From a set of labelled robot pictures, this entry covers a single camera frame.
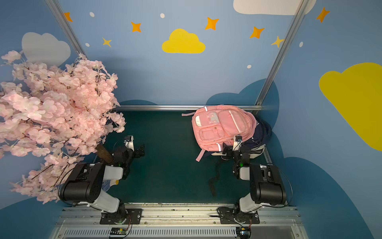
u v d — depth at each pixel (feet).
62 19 2.37
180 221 2.43
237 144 2.64
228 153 2.80
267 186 1.49
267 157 3.35
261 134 3.29
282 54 2.82
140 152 2.85
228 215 2.46
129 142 2.65
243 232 2.40
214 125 3.39
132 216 2.42
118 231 2.35
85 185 1.48
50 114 1.36
